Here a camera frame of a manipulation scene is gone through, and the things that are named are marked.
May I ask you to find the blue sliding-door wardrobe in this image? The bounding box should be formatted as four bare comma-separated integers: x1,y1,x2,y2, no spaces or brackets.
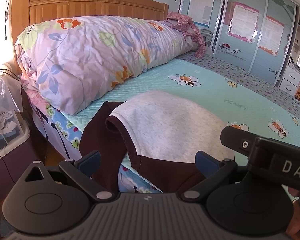
179,0,298,85

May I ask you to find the person's right hand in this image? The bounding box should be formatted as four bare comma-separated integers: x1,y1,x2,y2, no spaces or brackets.
286,200,300,240

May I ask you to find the grey and maroon sweatshirt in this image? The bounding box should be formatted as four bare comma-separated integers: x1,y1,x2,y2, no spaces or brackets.
79,90,234,194

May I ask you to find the clear plastic bag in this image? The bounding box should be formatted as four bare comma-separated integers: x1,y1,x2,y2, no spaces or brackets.
0,74,23,136

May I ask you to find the floral rolled quilt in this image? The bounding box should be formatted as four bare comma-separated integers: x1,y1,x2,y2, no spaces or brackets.
15,16,197,115

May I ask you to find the white drawer cabinet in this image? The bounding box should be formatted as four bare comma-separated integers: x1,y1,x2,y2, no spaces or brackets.
279,64,300,96

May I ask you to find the pink crumpled garment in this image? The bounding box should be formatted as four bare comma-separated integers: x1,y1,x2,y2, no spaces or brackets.
165,12,206,58

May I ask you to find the wooden headboard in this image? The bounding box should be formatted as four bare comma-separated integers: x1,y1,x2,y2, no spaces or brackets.
9,0,170,63

